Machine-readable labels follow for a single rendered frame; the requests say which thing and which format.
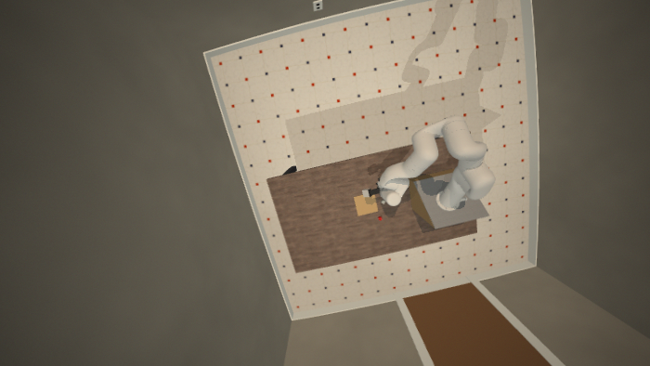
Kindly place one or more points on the tan flat mat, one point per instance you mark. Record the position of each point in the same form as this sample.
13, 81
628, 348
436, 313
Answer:
365, 205

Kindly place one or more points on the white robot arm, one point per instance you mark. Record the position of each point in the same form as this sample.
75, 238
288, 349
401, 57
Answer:
473, 174

